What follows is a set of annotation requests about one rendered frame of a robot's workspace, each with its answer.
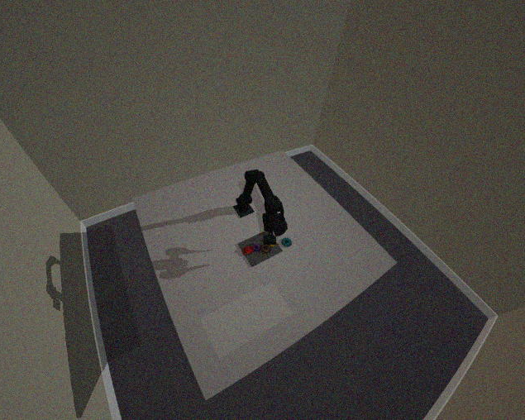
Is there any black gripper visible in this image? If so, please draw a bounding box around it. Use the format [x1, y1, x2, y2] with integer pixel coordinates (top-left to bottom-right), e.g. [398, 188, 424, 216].
[263, 213, 276, 245]

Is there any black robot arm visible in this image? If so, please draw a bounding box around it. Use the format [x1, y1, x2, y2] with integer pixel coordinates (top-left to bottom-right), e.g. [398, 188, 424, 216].
[236, 169, 288, 236]

